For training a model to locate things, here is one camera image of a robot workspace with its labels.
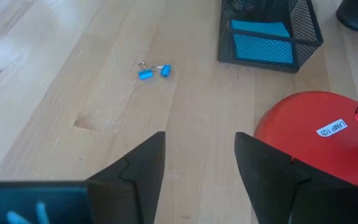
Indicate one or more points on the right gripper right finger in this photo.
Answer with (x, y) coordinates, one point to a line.
(278, 193)

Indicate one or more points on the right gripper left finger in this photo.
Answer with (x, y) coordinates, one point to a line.
(135, 186)

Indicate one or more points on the blue sticky note pad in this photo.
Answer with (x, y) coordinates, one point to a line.
(261, 46)

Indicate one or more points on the black mesh desk organizer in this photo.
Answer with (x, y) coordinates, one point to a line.
(303, 46)

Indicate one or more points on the red desk lamp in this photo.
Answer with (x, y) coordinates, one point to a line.
(303, 124)

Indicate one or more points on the potted plant with white flowers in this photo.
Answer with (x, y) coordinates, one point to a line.
(357, 15)

